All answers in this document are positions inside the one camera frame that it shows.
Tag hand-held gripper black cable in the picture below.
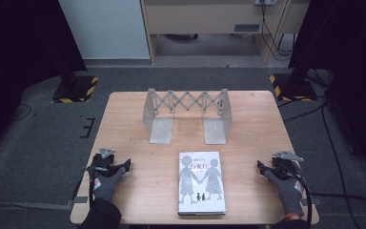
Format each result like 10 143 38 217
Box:
71 170 97 206
282 165 314 227

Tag striped black stand base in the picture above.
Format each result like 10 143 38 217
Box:
51 74 100 105
269 72 318 103

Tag white grey book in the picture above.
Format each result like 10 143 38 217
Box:
176 151 227 218

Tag right hand-held gripper black cable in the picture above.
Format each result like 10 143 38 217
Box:
282 165 314 227

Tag person's left hand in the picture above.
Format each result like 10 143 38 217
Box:
87 165 127 203

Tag left hand-held gripper black cable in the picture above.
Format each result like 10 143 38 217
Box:
71 170 97 206

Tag grey tape piece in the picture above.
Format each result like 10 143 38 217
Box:
300 197 324 207
66 196 90 208

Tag white panel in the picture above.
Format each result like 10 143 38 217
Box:
58 0 152 61

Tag white power strip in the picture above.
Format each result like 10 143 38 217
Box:
254 0 279 7

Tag black tape floor mark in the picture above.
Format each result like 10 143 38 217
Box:
78 116 96 139

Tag expandable metal bookend rack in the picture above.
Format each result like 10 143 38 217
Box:
142 87 234 146

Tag person's right hand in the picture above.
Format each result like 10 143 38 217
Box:
263 170 307 219

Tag beige wooden desk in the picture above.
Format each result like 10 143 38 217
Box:
139 0 311 67

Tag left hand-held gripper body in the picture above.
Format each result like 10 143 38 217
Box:
90 147 122 177

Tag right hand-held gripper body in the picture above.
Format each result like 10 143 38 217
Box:
270 150 305 179

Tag black curtain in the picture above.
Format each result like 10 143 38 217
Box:
0 0 89 161
288 0 366 183

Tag long black floor cable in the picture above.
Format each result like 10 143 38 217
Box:
321 103 362 229

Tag hanging black cables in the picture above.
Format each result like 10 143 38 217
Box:
259 3 295 62

